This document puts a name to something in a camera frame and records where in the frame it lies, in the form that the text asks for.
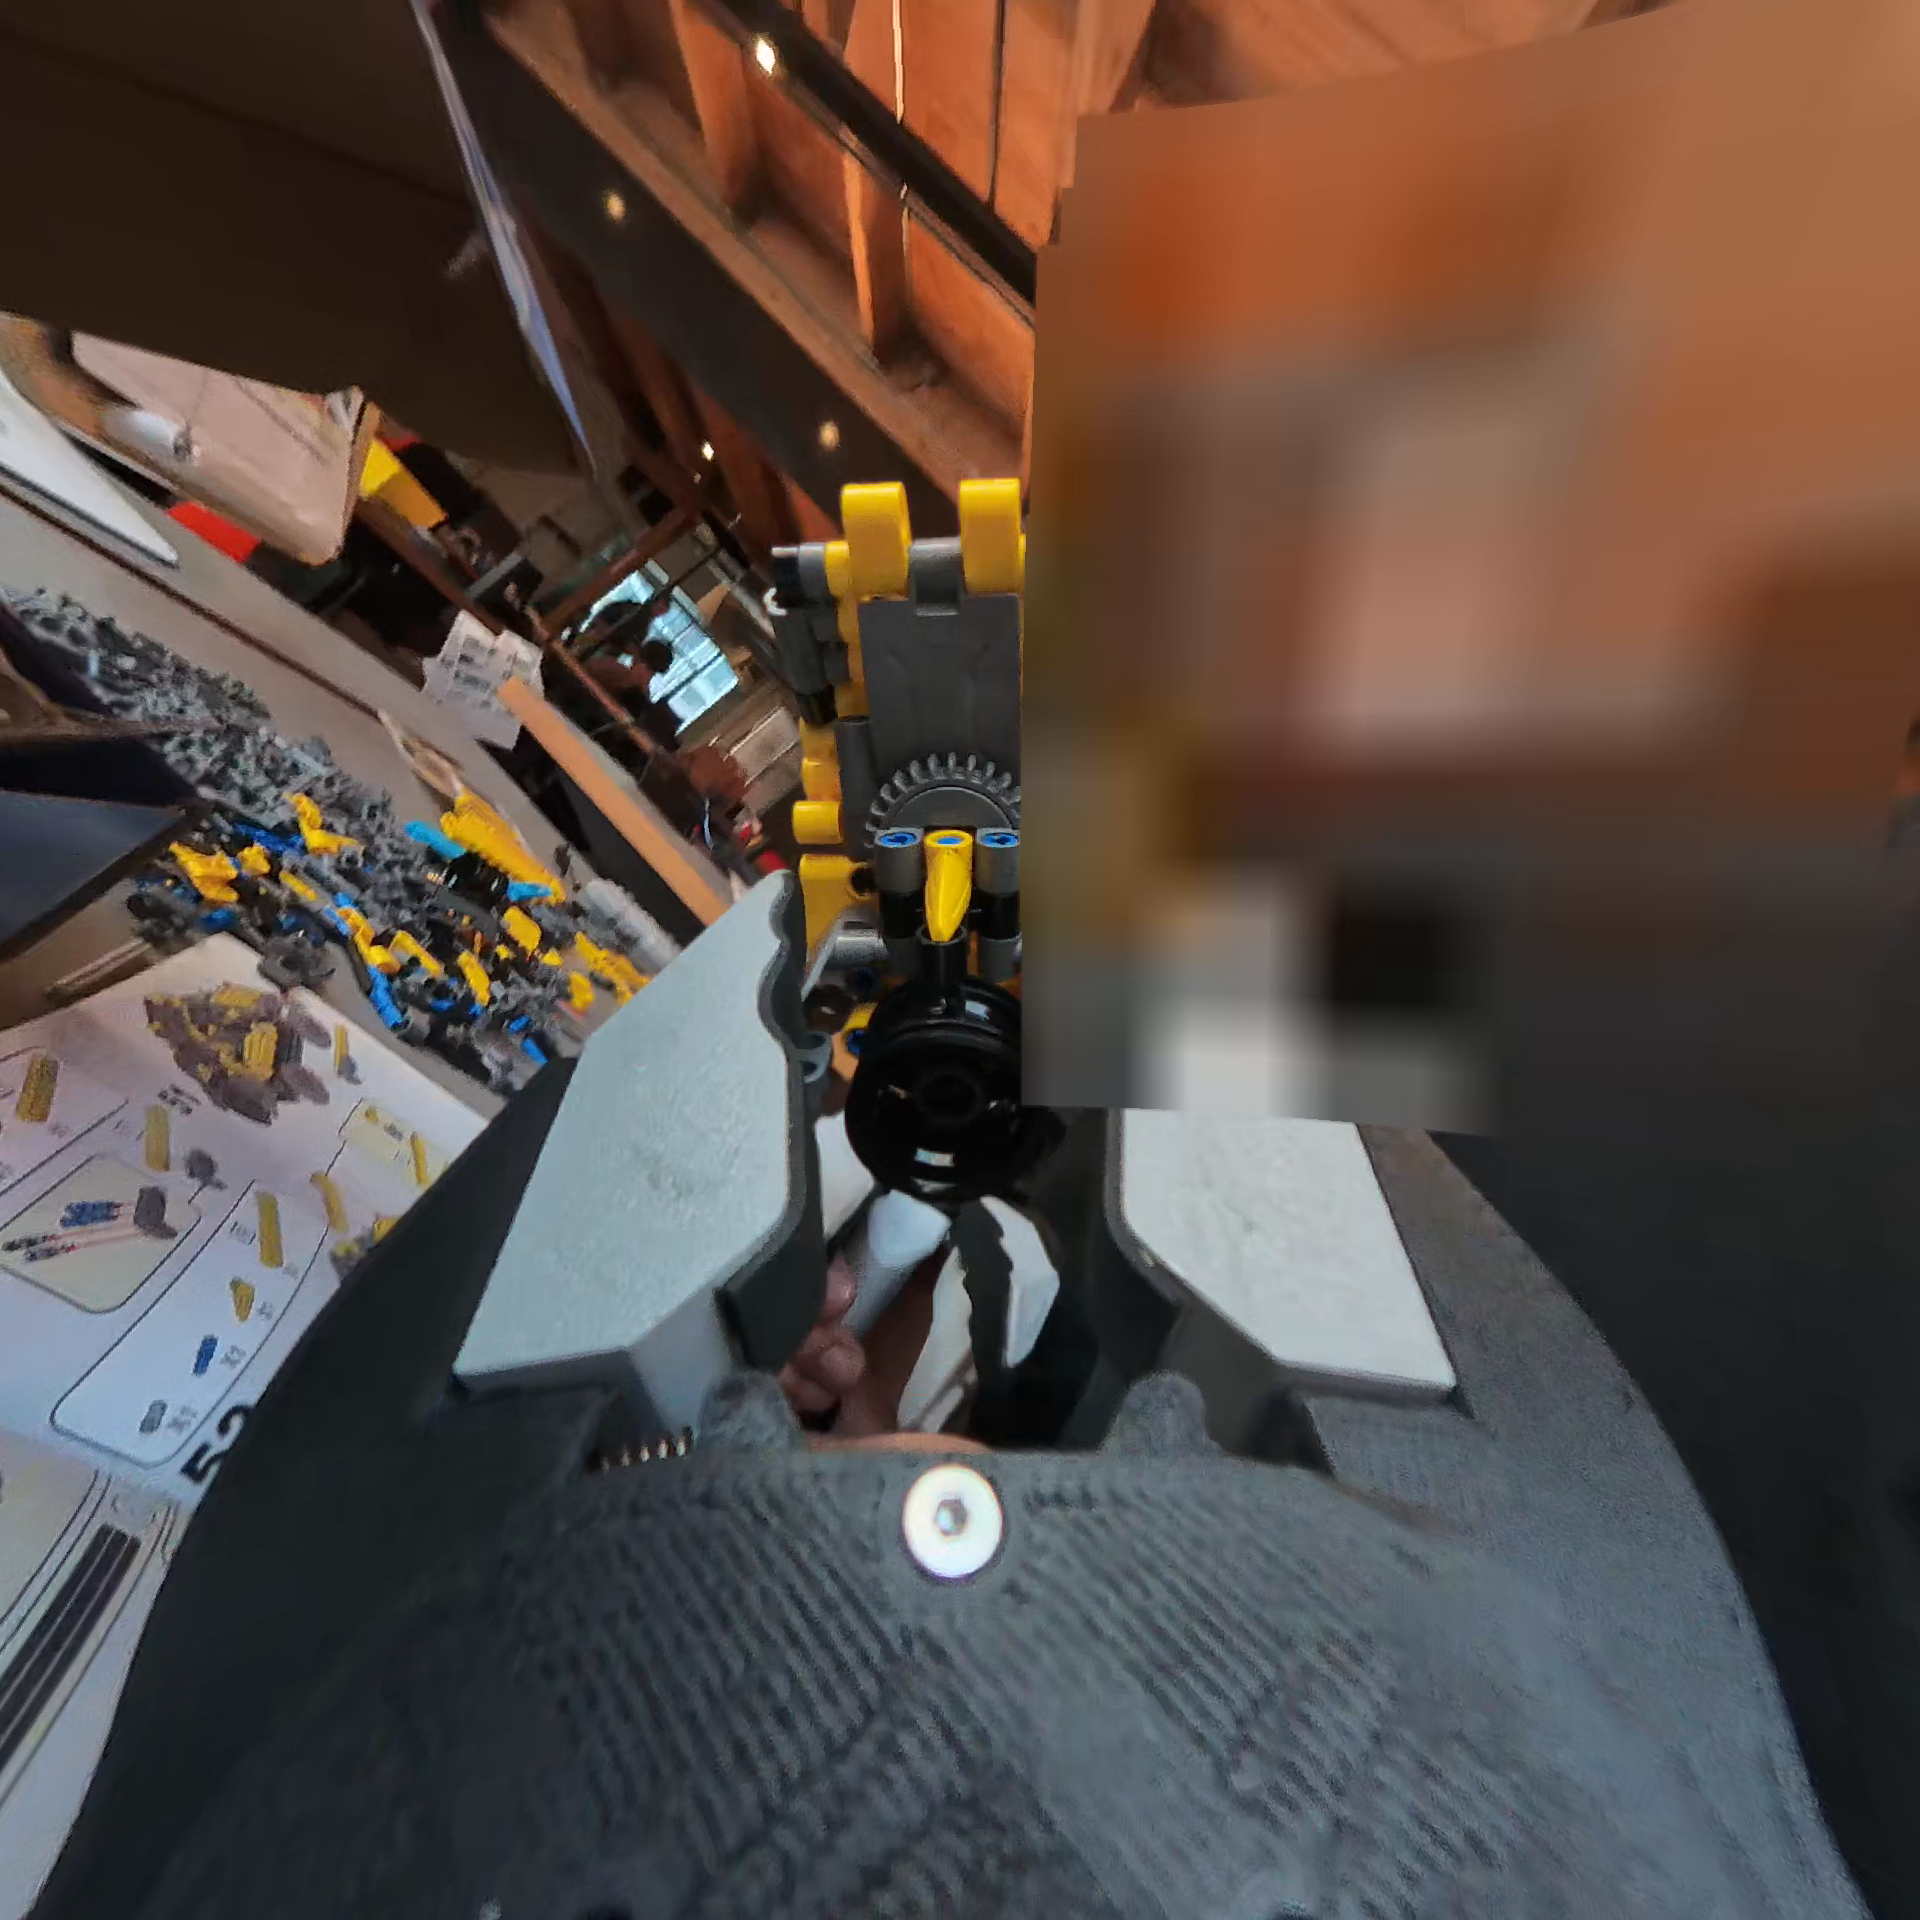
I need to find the white flat board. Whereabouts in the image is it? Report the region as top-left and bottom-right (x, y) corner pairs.
(0, 375), (184, 568)

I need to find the yellow grey brick model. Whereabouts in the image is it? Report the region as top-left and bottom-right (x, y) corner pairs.
(774, 479), (1070, 1201)

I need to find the pile of loose brick pieces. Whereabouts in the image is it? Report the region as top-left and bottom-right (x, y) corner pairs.
(0, 585), (664, 1097)

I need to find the brown cardboard box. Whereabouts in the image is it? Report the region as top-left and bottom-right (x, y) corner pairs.
(76, 333), (378, 568)

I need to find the small white box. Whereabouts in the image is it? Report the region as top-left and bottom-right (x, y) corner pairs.
(424, 607), (545, 746)

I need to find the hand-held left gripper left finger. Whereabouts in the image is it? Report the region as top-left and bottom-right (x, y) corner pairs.
(455, 870), (831, 1440)

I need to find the building instruction booklet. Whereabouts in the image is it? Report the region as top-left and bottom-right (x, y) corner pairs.
(0, 930), (520, 1816)

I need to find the person's right hand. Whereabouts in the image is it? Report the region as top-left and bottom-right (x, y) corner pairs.
(779, 1266), (903, 1424)

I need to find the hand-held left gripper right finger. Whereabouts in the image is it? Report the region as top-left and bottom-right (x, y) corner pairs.
(1050, 1112), (1462, 1469)

